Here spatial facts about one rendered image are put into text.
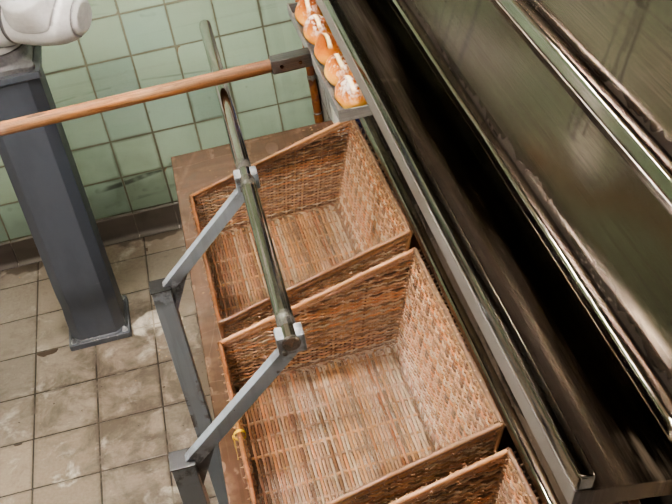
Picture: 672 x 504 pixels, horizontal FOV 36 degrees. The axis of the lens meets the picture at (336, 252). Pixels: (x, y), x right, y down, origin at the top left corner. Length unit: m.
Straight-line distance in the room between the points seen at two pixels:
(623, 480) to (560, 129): 0.45
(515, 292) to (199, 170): 2.01
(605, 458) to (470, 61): 0.70
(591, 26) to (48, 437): 2.53
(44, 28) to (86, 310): 1.04
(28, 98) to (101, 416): 0.99
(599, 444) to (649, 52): 0.40
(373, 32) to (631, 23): 0.94
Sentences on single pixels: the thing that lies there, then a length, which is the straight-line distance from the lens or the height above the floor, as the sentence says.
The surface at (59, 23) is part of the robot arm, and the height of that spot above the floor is 1.17.
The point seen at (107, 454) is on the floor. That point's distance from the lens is 3.20.
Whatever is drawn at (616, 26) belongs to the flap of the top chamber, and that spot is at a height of 1.78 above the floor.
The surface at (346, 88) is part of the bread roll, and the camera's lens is 2.11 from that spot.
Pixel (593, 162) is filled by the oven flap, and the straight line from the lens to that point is 1.23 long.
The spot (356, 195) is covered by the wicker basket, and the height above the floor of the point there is 0.70.
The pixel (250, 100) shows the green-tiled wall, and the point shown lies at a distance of 3.77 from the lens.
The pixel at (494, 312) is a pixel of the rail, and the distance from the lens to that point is 1.21.
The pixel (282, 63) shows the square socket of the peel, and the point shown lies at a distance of 2.30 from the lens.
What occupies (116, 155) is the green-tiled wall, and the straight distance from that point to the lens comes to 3.83.
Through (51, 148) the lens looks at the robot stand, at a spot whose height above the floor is 0.75.
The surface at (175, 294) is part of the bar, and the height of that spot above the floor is 0.92.
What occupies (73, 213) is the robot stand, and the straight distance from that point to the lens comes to 3.27.
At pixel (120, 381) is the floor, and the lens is 3.40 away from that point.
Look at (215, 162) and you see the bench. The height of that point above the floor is 0.58.
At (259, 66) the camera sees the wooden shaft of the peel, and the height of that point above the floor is 1.21.
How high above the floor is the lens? 2.25
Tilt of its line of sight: 38 degrees down
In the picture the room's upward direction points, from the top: 10 degrees counter-clockwise
